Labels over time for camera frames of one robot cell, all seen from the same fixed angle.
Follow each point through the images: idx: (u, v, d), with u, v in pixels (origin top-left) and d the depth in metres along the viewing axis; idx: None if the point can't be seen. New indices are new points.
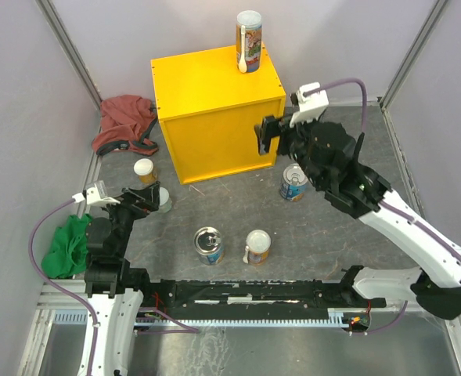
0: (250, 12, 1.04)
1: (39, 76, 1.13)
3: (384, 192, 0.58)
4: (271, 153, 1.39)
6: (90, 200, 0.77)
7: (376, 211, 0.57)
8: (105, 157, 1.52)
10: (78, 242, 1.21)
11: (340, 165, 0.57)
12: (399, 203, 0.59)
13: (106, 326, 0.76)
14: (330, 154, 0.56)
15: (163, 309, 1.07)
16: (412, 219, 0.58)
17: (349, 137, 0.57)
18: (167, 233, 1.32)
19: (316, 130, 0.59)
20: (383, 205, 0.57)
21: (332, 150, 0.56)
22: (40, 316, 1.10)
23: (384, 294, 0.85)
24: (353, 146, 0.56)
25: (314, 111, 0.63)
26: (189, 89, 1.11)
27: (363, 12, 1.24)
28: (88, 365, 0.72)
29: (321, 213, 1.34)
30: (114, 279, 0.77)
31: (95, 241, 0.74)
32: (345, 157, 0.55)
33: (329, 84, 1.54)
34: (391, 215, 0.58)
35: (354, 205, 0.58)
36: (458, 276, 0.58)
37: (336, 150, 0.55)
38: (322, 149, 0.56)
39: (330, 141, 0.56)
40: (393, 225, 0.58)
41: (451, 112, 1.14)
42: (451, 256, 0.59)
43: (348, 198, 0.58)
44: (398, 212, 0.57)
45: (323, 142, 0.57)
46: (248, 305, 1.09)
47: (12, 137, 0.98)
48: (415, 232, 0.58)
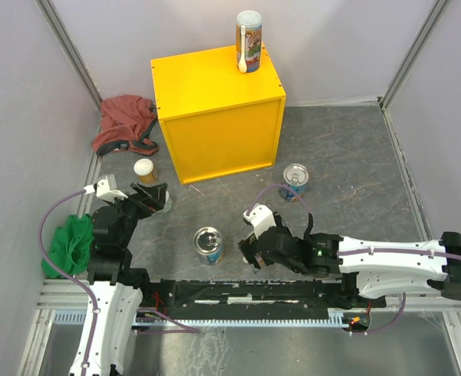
0: (250, 12, 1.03)
1: (40, 77, 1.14)
3: (338, 243, 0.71)
4: (271, 153, 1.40)
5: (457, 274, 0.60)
6: (99, 192, 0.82)
7: (341, 263, 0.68)
8: (105, 157, 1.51)
10: (78, 241, 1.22)
11: (291, 252, 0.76)
12: (353, 243, 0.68)
13: (106, 313, 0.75)
14: (277, 252, 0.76)
15: (163, 309, 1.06)
16: (370, 250, 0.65)
17: (275, 236, 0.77)
18: (167, 233, 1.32)
19: (261, 244, 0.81)
20: (343, 254, 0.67)
21: (272, 251, 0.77)
22: (41, 316, 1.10)
23: (394, 291, 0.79)
24: (285, 236, 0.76)
25: (265, 221, 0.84)
26: (190, 91, 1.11)
27: (363, 12, 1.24)
28: (85, 352, 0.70)
29: (321, 213, 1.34)
30: (116, 269, 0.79)
31: (101, 227, 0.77)
32: (279, 248, 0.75)
33: (329, 84, 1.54)
34: (354, 257, 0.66)
35: (329, 269, 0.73)
36: (438, 268, 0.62)
37: (272, 248, 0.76)
38: (271, 254, 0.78)
39: (268, 246, 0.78)
40: (363, 265, 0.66)
41: (450, 113, 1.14)
42: (421, 255, 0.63)
43: (320, 268, 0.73)
44: (356, 253, 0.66)
45: (264, 249, 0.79)
46: (248, 305, 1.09)
47: (12, 137, 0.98)
48: (382, 257, 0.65)
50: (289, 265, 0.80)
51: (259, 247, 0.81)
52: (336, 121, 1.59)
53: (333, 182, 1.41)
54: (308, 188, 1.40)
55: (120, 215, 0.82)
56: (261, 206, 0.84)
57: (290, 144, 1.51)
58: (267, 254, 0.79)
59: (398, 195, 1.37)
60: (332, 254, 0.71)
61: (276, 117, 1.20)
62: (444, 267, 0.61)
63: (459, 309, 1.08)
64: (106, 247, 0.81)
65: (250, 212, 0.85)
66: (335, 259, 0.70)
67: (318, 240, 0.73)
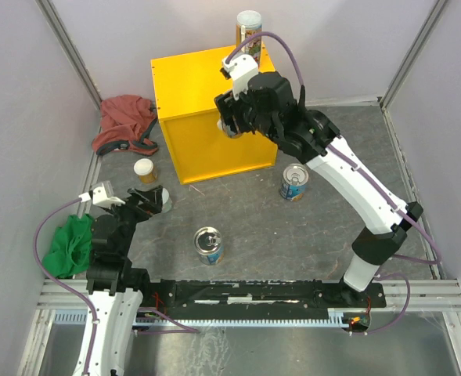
0: (250, 12, 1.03)
1: (39, 77, 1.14)
3: (333, 137, 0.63)
4: (271, 153, 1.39)
5: (400, 236, 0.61)
6: (96, 199, 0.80)
7: (322, 156, 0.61)
8: (105, 157, 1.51)
10: (78, 242, 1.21)
11: (280, 106, 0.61)
12: (345, 150, 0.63)
13: (106, 324, 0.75)
14: (270, 98, 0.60)
15: (163, 309, 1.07)
16: (354, 167, 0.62)
17: (282, 80, 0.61)
18: (167, 233, 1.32)
19: (253, 79, 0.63)
20: (329, 150, 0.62)
21: (267, 92, 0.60)
22: (40, 316, 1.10)
23: (358, 270, 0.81)
24: (288, 84, 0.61)
25: (246, 74, 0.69)
26: (190, 91, 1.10)
27: (362, 12, 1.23)
28: (85, 362, 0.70)
29: (321, 213, 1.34)
30: (116, 277, 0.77)
31: (100, 236, 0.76)
32: (278, 95, 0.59)
33: (329, 84, 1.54)
34: (336, 160, 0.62)
35: (304, 148, 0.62)
36: (388, 222, 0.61)
37: (269, 92, 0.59)
38: (262, 93, 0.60)
39: (263, 84, 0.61)
40: (339, 172, 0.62)
41: (450, 112, 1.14)
42: (387, 202, 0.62)
43: (297, 142, 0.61)
44: (342, 158, 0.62)
45: (257, 86, 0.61)
46: (248, 305, 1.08)
47: (11, 138, 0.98)
48: (358, 178, 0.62)
50: (263, 122, 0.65)
51: (250, 81, 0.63)
52: (336, 121, 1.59)
53: None
54: (308, 188, 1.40)
55: (119, 223, 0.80)
56: (246, 56, 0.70)
57: None
58: (256, 93, 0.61)
59: (398, 195, 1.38)
60: (323, 139, 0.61)
61: None
62: (394, 225, 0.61)
63: (459, 309, 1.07)
64: (106, 256, 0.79)
65: (228, 61, 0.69)
66: (321, 144, 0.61)
67: (313, 117, 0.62)
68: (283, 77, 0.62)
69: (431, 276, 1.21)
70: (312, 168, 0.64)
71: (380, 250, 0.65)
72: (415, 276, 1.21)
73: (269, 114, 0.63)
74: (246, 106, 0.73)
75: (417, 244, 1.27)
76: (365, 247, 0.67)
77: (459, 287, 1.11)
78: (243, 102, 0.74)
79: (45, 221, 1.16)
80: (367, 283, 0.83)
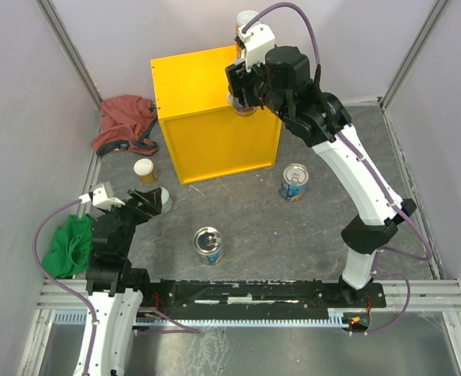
0: (250, 12, 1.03)
1: (39, 77, 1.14)
3: (343, 124, 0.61)
4: (271, 153, 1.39)
5: (390, 231, 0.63)
6: (96, 200, 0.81)
7: (330, 142, 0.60)
8: (105, 157, 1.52)
10: (78, 242, 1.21)
11: (295, 84, 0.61)
12: (354, 139, 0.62)
13: (106, 324, 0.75)
14: (286, 74, 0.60)
15: (163, 309, 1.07)
16: (360, 157, 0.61)
17: (302, 57, 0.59)
18: (167, 233, 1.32)
19: (272, 53, 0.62)
20: (339, 137, 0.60)
21: (284, 66, 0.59)
22: (40, 316, 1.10)
23: (354, 264, 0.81)
24: (307, 63, 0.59)
25: (263, 46, 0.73)
26: (192, 90, 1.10)
27: (362, 12, 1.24)
28: (85, 363, 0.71)
29: (321, 213, 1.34)
30: (115, 278, 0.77)
31: (100, 236, 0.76)
32: (294, 72, 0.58)
33: (329, 84, 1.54)
34: (344, 149, 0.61)
35: (314, 130, 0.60)
36: (381, 215, 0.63)
37: (286, 68, 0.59)
38: (280, 69, 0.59)
39: (282, 59, 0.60)
40: (344, 161, 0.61)
41: (449, 112, 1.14)
42: (383, 197, 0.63)
43: (306, 124, 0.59)
44: (350, 147, 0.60)
45: (275, 61, 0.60)
46: (248, 305, 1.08)
47: (11, 138, 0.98)
48: (361, 170, 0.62)
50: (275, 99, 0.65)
51: (267, 56, 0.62)
52: None
53: (333, 182, 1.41)
54: (308, 188, 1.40)
55: (119, 224, 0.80)
56: (263, 28, 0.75)
57: (290, 144, 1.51)
58: (272, 67, 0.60)
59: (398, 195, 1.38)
60: (334, 124, 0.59)
61: (276, 120, 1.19)
62: (387, 219, 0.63)
63: (459, 309, 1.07)
64: (106, 256, 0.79)
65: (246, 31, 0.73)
66: (331, 128, 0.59)
67: (327, 100, 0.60)
68: (304, 55, 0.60)
69: (431, 276, 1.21)
70: (317, 152, 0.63)
71: (370, 241, 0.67)
72: (415, 276, 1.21)
73: (283, 91, 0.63)
74: (257, 80, 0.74)
75: (417, 244, 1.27)
76: (354, 236, 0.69)
77: (459, 287, 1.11)
78: (254, 75, 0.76)
79: (45, 222, 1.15)
80: (365, 279, 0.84)
